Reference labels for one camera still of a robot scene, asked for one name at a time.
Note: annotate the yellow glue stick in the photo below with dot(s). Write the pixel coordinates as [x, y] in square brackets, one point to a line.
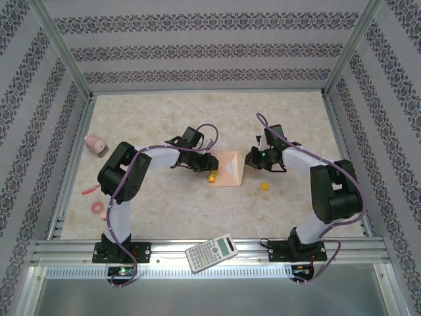
[212, 178]

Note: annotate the yellow glue stick cap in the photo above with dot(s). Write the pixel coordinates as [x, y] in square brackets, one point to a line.
[264, 187]

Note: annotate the pink envelope with cream flap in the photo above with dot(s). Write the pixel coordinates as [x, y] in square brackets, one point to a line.
[227, 181]

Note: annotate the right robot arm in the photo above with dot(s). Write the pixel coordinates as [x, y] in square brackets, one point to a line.
[332, 194]

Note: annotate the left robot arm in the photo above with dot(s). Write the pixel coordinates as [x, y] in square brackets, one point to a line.
[125, 171]

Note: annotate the grey scientific calculator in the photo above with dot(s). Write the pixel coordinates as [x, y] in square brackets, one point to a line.
[210, 251]

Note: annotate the pink pen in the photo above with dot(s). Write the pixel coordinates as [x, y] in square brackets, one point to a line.
[90, 190]

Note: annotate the pink tape roll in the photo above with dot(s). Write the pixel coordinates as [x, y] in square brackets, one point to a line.
[93, 208]

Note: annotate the grey metal panel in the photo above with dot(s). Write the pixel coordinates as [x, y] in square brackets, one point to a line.
[210, 296]

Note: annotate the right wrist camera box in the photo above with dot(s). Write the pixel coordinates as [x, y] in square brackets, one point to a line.
[263, 141]

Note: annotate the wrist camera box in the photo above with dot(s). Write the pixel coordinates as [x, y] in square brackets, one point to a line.
[208, 143]
[263, 141]

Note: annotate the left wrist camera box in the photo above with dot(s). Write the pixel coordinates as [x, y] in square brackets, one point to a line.
[208, 143]

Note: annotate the aluminium side rail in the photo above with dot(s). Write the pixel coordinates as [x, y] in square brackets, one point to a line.
[82, 118]
[335, 118]

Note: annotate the aluminium front rail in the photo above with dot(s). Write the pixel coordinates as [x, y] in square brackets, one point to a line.
[171, 245]

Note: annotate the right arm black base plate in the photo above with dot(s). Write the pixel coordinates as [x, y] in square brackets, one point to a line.
[279, 255]

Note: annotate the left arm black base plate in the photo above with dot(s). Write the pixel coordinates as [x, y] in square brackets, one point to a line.
[143, 251]

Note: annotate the aluminium frame post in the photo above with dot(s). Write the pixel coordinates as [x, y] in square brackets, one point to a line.
[352, 46]
[62, 49]

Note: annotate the aluminium lower frame bar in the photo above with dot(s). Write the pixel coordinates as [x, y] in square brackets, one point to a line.
[31, 293]
[388, 293]

